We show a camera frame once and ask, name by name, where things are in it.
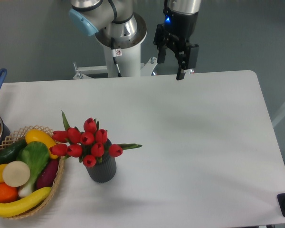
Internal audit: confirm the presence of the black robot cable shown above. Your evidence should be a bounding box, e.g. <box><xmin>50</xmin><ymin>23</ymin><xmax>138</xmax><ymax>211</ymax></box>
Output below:
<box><xmin>110</xmin><ymin>37</ymin><xmax>123</xmax><ymax>78</ymax></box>

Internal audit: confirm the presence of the dark grey ribbed vase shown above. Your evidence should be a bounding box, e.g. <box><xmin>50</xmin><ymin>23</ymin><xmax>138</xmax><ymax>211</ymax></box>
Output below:
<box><xmin>83</xmin><ymin>139</ymin><xmax>117</xmax><ymax>183</ymax></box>

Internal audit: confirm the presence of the green cucumber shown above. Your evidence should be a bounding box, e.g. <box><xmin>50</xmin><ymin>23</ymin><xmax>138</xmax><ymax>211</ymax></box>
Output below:
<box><xmin>0</xmin><ymin>139</ymin><xmax>27</xmax><ymax>165</ymax></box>

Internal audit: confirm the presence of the purple eggplant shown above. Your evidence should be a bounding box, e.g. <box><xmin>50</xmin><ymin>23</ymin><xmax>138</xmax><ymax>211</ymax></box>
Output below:
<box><xmin>36</xmin><ymin>159</ymin><xmax>59</xmax><ymax>190</ymax></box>

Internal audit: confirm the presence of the red tulip bouquet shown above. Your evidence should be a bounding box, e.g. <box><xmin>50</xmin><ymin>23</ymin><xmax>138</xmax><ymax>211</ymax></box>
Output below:
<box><xmin>49</xmin><ymin>112</ymin><xmax>142</xmax><ymax>168</ymax></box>

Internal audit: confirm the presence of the orange fruit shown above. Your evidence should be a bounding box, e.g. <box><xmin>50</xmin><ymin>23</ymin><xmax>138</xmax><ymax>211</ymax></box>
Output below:
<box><xmin>0</xmin><ymin>183</ymin><xmax>18</xmax><ymax>203</ymax></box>

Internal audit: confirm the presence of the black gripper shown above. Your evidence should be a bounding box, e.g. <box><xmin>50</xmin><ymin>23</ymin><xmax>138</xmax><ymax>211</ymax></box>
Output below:
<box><xmin>153</xmin><ymin>11</ymin><xmax>199</xmax><ymax>80</ymax></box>

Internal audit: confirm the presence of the woven wicker basket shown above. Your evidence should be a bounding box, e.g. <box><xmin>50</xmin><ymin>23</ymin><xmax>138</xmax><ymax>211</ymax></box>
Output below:
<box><xmin>0</xmin><ymin>125</ymin><xmax>65</xmax><ymax>219</ymax></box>

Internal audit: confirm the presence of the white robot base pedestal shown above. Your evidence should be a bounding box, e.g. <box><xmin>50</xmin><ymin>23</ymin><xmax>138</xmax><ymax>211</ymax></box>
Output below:
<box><xmin>73</xmin><ymin>12</ymin><xmax>157</xmax><ymax>79</ymax></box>

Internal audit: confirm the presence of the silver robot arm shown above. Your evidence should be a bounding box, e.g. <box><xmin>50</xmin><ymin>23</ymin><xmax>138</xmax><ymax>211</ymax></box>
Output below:
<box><xmin>68</xmin><ymin>0</ymin><xmax>201</xmax><ymax>80</ymax></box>

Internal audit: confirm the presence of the yellow banana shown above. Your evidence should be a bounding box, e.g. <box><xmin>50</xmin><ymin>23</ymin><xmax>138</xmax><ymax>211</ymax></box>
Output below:
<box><xmin>0</xmin><ymin>187</ymin><xmax>51</xmax><ymax>218</ymax></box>

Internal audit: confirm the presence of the green bok choy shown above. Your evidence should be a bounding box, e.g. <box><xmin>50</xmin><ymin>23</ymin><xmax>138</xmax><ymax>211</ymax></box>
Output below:
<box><xmin>16</xmin><ymin>142</ymin><xmax>49</xmax><ymax>198</ymax></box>

